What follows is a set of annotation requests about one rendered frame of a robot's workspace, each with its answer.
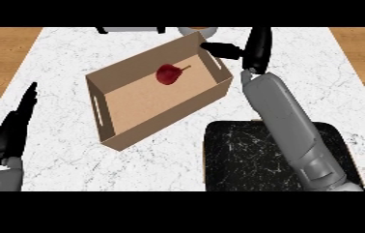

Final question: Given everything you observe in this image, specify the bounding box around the brown cardboard box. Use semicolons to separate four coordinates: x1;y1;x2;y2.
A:
84;31;236;153

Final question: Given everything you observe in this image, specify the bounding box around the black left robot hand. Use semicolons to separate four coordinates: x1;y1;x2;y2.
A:
0;81;39;162

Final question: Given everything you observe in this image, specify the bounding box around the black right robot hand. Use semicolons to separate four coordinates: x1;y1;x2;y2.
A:
201;26;276;75

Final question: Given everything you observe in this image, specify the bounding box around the grey round bowl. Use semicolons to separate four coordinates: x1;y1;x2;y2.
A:
177;26;220;40

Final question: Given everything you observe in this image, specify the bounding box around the black marbled tray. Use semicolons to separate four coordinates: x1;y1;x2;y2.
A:
205;120;365;192

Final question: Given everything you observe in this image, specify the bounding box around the grey appliance with black feet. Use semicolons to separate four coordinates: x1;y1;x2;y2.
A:
95;26;167;35

